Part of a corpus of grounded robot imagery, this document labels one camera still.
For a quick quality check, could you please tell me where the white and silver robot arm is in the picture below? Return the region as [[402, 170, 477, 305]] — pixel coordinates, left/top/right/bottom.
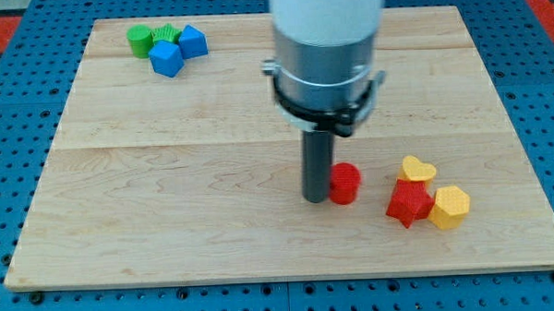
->
[[263, 0, 384, 138]]

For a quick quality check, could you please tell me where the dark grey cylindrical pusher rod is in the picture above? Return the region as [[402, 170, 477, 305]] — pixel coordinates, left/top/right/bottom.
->
[[301, 131, 335, 203]]

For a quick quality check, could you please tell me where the red cylinder block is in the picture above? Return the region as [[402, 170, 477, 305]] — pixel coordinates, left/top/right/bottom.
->
[[329, 162, 362, 205]]

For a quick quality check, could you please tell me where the light wooden board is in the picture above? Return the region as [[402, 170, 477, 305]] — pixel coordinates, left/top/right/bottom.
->
[[5, 6, 554, 292]]

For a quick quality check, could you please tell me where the yellow heart block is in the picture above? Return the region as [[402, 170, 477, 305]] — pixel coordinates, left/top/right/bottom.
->
[[397, 155, 438, 187]]

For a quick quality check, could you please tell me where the red star block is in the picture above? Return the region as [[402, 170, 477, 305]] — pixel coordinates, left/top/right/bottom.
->
[[386, 179, 435, 228]]

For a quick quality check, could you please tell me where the blue cube block rear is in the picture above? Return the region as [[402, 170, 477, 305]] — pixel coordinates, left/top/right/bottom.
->
[[178, 25, 209, 59]]

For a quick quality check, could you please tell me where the blue cube block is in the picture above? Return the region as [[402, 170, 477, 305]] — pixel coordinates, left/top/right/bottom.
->
[[149, 41, 185, 78], [178, 25, 209, 59]]

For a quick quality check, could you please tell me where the blue cube block front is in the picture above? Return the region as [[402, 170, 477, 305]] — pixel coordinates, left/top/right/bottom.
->
[[149, 41, 185, 78]]

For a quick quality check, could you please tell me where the green star block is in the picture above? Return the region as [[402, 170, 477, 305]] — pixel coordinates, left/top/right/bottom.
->
[[151, 23, 182, 44]]

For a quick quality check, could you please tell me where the yellow hexagon block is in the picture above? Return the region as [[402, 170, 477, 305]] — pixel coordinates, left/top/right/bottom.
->
[[428, 185, 471, 230]]

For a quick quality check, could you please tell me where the green cylinder block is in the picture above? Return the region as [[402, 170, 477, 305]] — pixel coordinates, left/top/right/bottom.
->
[[126, 24, 153, 59]]

